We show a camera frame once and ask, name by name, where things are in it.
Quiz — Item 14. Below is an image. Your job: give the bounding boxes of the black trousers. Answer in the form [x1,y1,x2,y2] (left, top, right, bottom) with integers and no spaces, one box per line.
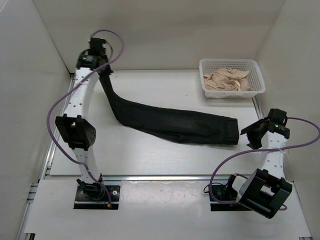
[99,72,240,145]

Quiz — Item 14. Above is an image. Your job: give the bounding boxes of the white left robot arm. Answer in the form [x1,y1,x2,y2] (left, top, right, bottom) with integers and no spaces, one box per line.
[55,49,108,200]

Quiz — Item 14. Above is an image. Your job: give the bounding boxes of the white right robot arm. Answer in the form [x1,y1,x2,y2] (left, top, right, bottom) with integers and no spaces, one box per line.
[224,117,293,219]

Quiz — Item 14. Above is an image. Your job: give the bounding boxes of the beige trousers in basket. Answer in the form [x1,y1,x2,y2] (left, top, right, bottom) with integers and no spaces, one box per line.
[203,68,253,92]

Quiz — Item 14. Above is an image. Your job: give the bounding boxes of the white plastic basket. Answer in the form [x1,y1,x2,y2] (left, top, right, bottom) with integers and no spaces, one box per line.
[199,58,266,99]

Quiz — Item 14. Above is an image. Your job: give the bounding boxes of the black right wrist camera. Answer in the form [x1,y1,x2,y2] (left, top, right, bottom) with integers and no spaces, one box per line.
[267,108,288,127]

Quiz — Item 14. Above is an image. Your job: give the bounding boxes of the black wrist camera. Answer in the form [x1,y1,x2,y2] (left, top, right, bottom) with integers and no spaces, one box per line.
[88,37,107,56]
[267,108,288,127]

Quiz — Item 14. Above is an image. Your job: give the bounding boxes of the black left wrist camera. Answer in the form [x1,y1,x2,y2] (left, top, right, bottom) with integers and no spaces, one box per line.
[88,37,107,56]

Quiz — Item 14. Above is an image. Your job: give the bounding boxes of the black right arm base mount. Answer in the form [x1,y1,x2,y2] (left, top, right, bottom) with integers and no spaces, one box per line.
[209,182,250,212]

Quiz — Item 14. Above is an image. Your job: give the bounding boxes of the aluminium right frame rail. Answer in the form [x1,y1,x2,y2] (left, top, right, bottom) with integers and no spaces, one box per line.
[252,96,313,240]

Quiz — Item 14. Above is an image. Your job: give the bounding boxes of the aluminium frame rail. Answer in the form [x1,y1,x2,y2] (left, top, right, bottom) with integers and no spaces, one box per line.
[252,96,313,240]
[15,73,74,240]
[41,173,236,183]

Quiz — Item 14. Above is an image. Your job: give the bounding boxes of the aluminium front frame rail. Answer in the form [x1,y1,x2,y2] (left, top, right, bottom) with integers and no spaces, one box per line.
[41,173,236,183]

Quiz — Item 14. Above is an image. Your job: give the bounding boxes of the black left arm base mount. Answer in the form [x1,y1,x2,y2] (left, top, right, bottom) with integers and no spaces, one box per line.
[73,185,121,210]

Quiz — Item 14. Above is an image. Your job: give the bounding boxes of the aluminium left frame rail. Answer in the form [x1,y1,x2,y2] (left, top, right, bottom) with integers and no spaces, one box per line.
[15,73,74,240]

